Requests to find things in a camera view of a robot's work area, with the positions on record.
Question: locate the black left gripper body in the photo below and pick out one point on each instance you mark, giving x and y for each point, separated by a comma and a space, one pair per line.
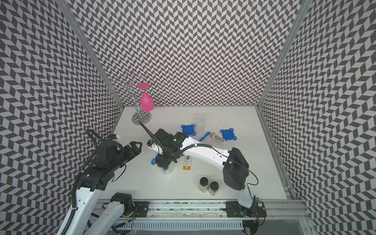
127, 154

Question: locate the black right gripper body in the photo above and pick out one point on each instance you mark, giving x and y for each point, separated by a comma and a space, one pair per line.
164, 158

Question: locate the blue lid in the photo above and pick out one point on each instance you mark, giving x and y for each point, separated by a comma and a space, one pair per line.
153, 162
188, 129
228, 134

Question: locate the white tube gold cap front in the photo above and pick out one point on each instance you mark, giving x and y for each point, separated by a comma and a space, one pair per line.
187, 163

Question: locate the tall clear container back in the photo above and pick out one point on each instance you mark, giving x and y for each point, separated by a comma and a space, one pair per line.
199, 122

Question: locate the blue toothbrush case back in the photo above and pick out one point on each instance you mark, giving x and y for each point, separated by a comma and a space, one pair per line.
204, 136

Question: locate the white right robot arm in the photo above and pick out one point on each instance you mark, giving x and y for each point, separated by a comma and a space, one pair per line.
231, 163

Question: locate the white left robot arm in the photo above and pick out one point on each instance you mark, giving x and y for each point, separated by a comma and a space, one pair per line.
91, 183

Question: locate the pink plastic wine glass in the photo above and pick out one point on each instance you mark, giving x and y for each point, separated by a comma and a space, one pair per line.
147, 103

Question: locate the black cap jar left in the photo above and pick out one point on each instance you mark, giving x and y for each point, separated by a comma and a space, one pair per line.
203, 184

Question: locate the black cap jar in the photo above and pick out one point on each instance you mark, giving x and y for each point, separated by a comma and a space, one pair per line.
213, 188
203, 184

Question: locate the black cap jar right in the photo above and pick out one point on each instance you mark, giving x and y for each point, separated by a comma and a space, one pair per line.
213, 188

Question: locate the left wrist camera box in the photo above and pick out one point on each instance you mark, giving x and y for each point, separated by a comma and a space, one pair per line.
114, 137

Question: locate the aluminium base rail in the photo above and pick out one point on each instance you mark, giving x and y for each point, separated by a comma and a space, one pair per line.
196, 215

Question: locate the aluminium left corner post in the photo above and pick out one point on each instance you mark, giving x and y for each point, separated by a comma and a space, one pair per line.
65, 9

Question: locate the aluminium corner post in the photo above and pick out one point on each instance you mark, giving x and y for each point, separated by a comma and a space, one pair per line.
285, 50
65, 9

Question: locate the aluminium right corner post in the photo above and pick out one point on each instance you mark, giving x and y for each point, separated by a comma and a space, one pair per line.
285, 50

